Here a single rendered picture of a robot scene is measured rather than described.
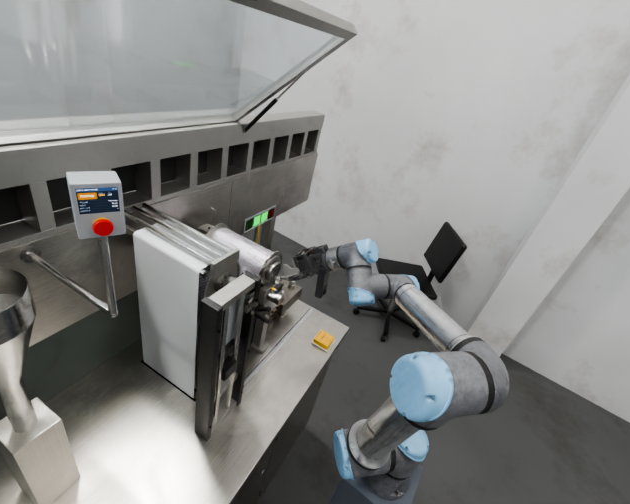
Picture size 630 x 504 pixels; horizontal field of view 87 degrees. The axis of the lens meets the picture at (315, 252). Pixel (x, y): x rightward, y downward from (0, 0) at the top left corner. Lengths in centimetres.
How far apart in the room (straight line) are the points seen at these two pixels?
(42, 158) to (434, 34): 265
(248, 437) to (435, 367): 72
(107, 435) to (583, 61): 306
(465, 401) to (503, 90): 248
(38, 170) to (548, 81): 276
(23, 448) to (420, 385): 79
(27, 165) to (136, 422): 76
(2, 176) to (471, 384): 99
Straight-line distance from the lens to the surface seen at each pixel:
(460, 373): 68
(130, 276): 123
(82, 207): 64
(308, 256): 107
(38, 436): 97
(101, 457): 121
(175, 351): 116
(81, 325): 123
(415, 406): 66
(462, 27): 300
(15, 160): 93
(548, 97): 290
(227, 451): 118
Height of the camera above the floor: 196
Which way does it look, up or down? 32 degrees down
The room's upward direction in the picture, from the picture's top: 15 degrees clockwise
